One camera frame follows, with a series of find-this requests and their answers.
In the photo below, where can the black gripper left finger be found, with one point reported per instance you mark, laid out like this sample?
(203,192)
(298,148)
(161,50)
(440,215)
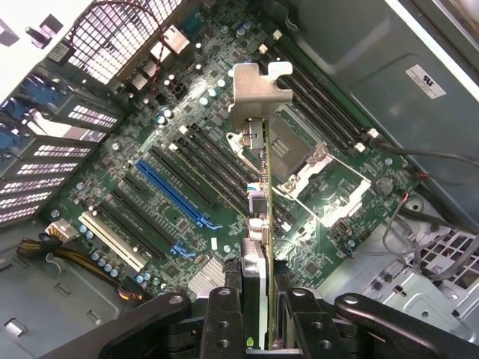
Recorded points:
(224,321)

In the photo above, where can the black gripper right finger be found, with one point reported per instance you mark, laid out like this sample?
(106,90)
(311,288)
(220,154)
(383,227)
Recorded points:
(310,325)

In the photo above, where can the silver chipset heatsink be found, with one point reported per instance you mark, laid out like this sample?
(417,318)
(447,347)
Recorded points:
(209,276)

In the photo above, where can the silver disk bay cage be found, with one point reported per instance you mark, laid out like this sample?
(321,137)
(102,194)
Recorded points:
(411,291)

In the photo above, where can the silver socket cover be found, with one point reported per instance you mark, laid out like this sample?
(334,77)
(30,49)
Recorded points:
(348,209)

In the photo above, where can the white PCI slot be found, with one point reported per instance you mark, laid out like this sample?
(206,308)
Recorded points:
(112,241)

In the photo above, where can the blue expansion slot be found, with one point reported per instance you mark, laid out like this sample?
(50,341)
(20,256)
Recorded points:
(168,190)

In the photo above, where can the round coin battery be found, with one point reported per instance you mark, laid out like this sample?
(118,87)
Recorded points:
(382,185)

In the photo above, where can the silver power supply unit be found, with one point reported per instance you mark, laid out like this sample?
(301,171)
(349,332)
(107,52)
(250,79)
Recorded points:
(56,306)

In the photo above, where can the CPU socket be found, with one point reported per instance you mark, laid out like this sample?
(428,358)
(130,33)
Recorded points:
(288,142)

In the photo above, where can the green motherboard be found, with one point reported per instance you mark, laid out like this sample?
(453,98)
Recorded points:
(179,112)

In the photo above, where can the black open PC case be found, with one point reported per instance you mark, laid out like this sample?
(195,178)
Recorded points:
(355,56)

